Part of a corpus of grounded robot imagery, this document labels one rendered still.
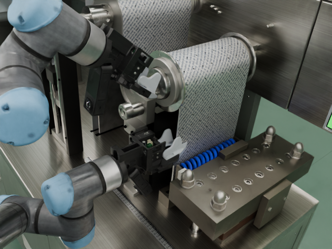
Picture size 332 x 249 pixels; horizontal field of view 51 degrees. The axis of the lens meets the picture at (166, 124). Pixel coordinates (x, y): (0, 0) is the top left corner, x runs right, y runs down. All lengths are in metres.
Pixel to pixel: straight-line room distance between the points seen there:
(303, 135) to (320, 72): 2.19
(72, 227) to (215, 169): 0.39
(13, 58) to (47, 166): 0.59
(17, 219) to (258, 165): 0.60
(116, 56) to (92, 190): 0.27
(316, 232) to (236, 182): 1.48
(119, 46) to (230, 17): 0.48
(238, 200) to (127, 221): 0.30
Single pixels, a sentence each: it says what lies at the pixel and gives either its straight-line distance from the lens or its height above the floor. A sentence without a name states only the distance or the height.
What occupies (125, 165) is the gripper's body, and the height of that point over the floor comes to 1.14.
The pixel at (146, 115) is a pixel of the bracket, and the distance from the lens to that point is 0.86.
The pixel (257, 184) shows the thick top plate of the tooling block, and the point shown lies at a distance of 0.92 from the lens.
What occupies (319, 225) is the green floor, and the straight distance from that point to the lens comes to 2.39.
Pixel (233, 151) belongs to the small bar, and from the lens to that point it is 0.97.
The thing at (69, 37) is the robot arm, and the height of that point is 1.42.
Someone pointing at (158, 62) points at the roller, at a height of 1.30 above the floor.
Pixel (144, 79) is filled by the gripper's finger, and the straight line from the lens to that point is 0.75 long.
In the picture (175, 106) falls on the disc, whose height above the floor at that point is 1.21.
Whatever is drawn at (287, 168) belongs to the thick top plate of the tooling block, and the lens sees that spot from 1.00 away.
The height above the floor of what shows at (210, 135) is 1.08.
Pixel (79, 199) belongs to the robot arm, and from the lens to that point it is 0.72.
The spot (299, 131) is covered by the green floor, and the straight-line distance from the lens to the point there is 3.15.
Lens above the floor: 1.63
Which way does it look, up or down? 34 degrees down
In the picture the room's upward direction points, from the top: 5 degrees clockwise
